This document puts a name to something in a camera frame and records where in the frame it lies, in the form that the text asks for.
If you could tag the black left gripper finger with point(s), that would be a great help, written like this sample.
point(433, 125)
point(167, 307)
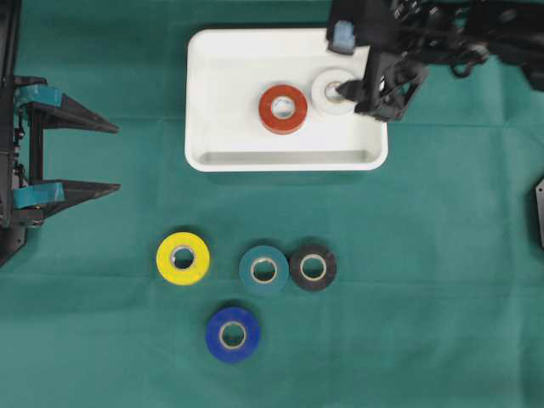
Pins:
point(49, 108)
point(53, 196)

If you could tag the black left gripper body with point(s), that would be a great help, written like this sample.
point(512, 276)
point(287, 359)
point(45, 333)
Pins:
point(12, 172)

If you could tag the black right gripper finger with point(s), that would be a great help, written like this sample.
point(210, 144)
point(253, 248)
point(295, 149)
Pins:
point(389, 83)

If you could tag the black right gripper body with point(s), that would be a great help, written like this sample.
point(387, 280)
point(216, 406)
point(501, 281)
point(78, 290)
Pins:
point(436, 33)

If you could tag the white tape roll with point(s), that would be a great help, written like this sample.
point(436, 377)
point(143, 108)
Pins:
point(325, 97)

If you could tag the red tape roll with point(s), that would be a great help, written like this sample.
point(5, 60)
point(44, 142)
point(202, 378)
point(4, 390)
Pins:
point(294, 121)

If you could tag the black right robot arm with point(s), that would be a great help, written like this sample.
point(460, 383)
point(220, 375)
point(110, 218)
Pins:
point(514, 34)

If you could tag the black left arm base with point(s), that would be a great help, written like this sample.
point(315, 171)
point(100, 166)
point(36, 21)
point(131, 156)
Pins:
point(9, 33)

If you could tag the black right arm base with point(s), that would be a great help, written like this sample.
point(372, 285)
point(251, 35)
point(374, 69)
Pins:
point(535, 212)

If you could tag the yellow tape roll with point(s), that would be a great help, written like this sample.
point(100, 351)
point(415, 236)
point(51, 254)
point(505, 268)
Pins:
point(174, 243)

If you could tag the black tape roll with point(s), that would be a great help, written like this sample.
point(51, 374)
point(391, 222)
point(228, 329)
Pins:
point(328, 263)

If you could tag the green tape roll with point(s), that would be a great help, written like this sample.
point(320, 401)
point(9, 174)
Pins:
point(264, 270)

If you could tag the blue tape roll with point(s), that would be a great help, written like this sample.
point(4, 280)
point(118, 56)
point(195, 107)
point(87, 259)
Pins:
point(215, 330)

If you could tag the white plastic tray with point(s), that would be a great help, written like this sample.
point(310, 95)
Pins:
point(227, 72)

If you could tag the green table cloth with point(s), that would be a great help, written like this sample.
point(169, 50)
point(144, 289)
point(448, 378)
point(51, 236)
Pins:
point(438, 296)

